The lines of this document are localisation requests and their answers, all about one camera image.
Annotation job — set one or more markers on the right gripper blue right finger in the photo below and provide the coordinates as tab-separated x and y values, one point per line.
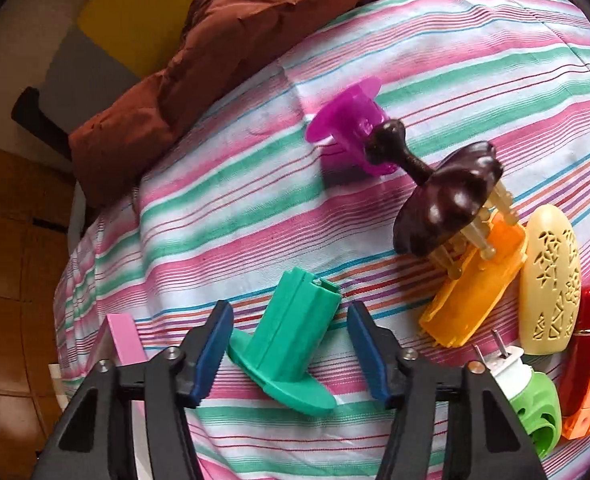
376	349

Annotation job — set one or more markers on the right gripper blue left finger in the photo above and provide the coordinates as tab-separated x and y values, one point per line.
204	347

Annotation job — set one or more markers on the green plastic flanged tube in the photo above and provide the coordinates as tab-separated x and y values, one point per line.
278	353

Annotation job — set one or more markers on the orange plastic shell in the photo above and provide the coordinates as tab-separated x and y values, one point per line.
460	306

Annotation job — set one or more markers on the dark brown massager brush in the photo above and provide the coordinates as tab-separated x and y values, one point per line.
448	200

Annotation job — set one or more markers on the green white plug nightlight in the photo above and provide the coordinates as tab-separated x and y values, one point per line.
531	393

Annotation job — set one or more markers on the cream carved oval case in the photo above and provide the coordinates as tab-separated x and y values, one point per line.
550	283

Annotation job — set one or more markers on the red metallic capsule bottle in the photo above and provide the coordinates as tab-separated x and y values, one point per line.
576	377

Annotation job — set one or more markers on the purple plastic cup strainer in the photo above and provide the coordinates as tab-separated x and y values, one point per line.
349	119

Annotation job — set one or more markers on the white pink-rimmed tray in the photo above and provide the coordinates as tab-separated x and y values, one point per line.
118	340

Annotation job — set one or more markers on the striped pink green bedspread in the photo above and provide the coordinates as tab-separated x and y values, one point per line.
243	197

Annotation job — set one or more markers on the rust brown quilted jacket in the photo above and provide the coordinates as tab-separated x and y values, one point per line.
224	43

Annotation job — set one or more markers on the grey yellow blue headboard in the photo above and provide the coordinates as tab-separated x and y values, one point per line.
111	46

